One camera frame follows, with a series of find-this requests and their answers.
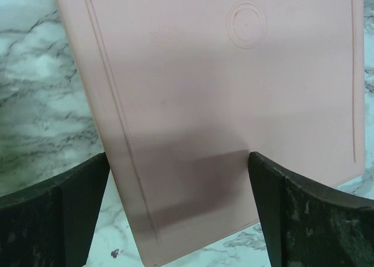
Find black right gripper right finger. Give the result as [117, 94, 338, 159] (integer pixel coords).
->
[248, 152, 373, 267]

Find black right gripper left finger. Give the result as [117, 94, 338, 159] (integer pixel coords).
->
[1, 153, 110, 266]

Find pink perforated basket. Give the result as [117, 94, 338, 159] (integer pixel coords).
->
[56, 0, 365, 266]

